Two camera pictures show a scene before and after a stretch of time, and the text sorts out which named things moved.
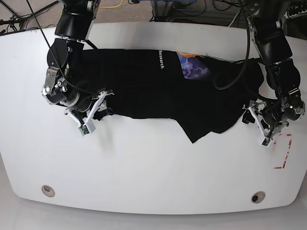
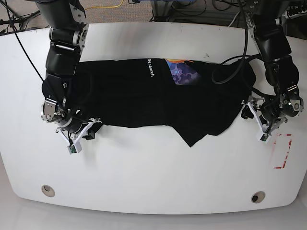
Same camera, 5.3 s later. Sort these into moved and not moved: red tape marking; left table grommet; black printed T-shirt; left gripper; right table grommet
Moved: left gripper; black printed T-shirt
Not moved: left table grommet; red tape marking; right table grommet
